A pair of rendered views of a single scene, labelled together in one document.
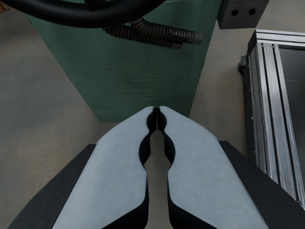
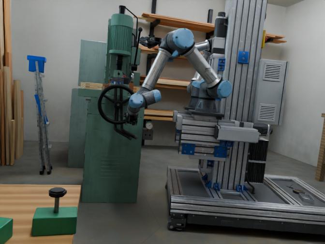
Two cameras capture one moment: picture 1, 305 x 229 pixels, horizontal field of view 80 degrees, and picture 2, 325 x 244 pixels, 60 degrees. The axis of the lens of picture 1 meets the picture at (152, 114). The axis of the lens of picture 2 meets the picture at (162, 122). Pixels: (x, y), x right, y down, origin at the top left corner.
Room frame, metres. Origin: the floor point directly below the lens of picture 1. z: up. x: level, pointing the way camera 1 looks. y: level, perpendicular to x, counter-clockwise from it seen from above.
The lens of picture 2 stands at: (-1.79, 0.31, 0.93)
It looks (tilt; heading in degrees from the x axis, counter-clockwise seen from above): 6 degrees down; 344
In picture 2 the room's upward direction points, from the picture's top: 5 degrees clockwise
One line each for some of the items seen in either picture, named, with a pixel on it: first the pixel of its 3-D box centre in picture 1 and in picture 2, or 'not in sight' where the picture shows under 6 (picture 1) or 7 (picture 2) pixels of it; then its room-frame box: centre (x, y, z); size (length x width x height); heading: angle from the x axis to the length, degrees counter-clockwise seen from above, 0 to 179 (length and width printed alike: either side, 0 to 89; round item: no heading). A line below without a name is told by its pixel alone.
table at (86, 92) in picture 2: not in sight; (117, 95); (0.46, 0.04, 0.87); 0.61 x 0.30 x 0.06; 86
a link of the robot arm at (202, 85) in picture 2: not in sight; (208, 87); (0.01, -0.53, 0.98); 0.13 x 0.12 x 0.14; 9
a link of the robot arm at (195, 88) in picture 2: not in sight; (198, 88); (0.50, -0.66, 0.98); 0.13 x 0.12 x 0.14; 173
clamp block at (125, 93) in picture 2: not in sight; (118, 89); (0.37, 0.05, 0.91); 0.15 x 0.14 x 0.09; 86
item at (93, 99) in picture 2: not in sight; (116, 101); (0.50, 0.04, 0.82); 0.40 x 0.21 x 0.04; 86
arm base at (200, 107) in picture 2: not in sight; (206, 104); (0.02, -0.53, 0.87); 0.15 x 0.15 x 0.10
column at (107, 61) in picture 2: not in sight; (117, 62); (0.85, 0.02, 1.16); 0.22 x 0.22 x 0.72; 86
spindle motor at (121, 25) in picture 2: not in sight; (121, 36); (0.56, 0.04, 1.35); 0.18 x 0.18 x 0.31
